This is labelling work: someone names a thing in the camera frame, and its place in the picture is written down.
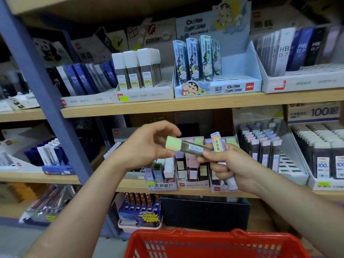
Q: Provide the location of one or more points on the purple yellow label lead case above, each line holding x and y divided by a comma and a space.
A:
216, 142

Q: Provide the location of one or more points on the pastel lead case display box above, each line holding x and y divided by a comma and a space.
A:
192, 171
217, 186

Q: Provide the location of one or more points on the row of cartoon lead cases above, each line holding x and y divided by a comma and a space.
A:
193, 61

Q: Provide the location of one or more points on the person's right forearm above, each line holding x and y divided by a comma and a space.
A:
301, 209

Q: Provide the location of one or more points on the wooden shelf board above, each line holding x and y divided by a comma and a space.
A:
129, 185
80, 8
188, 104

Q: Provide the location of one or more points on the white display box green tag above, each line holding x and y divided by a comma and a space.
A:
313, 182

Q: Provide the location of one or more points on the large white display box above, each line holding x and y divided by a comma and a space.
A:
309, 80

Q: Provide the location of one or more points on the row of white capped cases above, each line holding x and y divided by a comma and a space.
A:
134, 67

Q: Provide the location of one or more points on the black mesh pen holder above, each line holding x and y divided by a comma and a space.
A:
118, 121

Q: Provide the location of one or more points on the grey display box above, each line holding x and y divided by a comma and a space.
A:
291, 163

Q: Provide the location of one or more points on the cartoon print blue display box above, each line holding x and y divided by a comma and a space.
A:
242, 69

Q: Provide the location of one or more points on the row of grey capped cases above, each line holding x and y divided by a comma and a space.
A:
322, 155

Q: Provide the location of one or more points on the row of dark blue cases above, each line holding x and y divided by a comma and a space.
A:
80, 77

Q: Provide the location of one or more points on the dark blue pencil display box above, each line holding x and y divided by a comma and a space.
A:
139, 212

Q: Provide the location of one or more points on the person's right hand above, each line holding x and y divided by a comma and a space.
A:
236, 169

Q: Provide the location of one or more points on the blue pen display box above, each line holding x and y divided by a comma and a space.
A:
53, 158

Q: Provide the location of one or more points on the red plastic shopping basket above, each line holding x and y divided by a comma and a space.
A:
215, 245

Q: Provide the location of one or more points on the clear plastic pen pack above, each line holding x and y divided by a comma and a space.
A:
48, 204

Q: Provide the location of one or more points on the row of mixed colour cases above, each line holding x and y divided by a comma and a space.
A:
298, 49

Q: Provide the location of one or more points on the black storage box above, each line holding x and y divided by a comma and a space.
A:
205, 213

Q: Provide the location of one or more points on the person's right thumb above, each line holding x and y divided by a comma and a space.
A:
212, 154

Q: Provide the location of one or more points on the person's left thumb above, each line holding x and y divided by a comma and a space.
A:
162, 154

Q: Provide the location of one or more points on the row of pastel capped cases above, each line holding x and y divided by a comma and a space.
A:
262, 147

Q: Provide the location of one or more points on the panda print package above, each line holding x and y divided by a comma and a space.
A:
49, 52

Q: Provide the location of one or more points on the green capped lead case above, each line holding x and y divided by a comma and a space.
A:
188, 146

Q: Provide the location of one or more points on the small purple display box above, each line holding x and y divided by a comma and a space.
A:
160, 182

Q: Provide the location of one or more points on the blue metal shelf upright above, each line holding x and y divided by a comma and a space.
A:
37, 77

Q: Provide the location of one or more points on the person's left hand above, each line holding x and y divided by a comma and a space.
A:
139, 147

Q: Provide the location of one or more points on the person's left forearm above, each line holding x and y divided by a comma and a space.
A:
80, 212

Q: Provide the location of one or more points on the beige cardboard box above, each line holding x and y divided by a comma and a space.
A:
313, 112

